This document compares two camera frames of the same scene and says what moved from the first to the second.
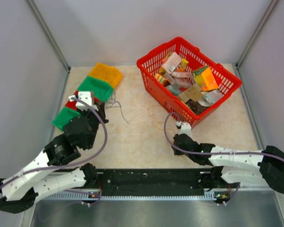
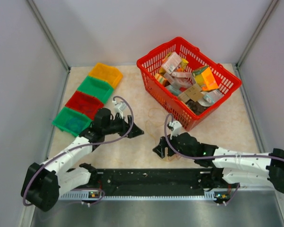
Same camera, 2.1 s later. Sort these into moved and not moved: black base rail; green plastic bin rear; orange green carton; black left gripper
Moved: black left gripper
Not moved: black base rail; orange green carton; green plastic bin rear
